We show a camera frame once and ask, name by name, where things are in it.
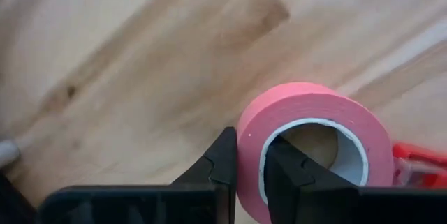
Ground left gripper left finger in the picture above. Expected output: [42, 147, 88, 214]
[170, 127, 239, 224]

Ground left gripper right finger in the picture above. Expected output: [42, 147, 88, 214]
[263, 135, 360, 224]

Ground pink tape roll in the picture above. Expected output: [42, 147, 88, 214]
[236, 81, 395, 224]

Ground red mini stapler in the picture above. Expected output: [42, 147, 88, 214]
[391, 142, 447, 189]

